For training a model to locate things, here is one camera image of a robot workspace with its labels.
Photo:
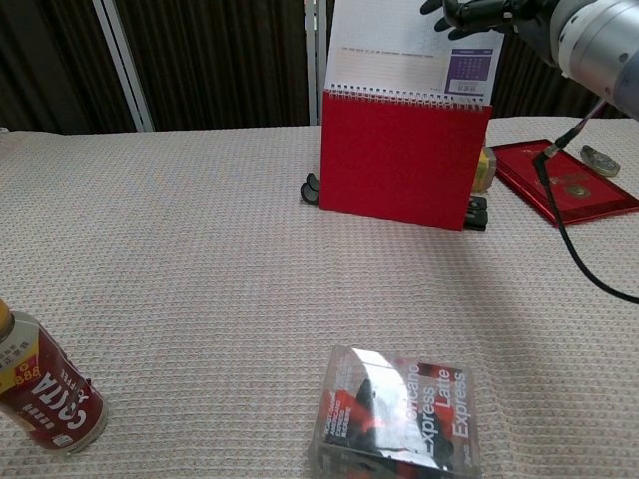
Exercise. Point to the clear coffee capsule box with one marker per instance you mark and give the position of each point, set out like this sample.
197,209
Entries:
399,414

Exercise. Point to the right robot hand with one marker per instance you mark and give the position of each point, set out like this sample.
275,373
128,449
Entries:
499,15

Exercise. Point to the red gift box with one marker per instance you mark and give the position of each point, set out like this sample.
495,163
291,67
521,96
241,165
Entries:
579,192

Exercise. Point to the small grey object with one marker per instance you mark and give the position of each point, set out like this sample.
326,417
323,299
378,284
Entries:
601,160

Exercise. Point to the black folding screen white frame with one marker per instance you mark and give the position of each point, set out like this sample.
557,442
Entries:
209,60

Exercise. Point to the beige woven table cloth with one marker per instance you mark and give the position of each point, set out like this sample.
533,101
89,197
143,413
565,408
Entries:
199,274

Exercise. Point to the red spiral desk calendar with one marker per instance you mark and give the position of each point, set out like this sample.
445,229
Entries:
399,164

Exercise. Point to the red Costa coffee bottle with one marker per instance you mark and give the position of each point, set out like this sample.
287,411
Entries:
45,384

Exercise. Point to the dark tea bottle with label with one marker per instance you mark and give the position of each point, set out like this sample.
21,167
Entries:
484,167

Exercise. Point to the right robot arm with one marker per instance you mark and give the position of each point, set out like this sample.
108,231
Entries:
599,45

